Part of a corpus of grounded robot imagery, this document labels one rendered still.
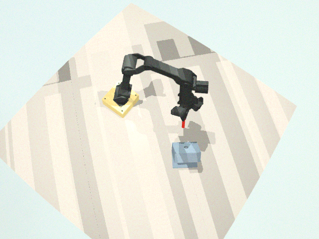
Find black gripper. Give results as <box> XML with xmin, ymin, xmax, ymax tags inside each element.
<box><xmin>171</xmin><ymin>92</ymin><xmax>193</xmax><ymax>121</ymax></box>

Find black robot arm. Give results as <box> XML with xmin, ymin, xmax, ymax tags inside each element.
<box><xmin>113</xmin><ymin>53</ymin><xmax>209</xmax><ymax>111</ymax></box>

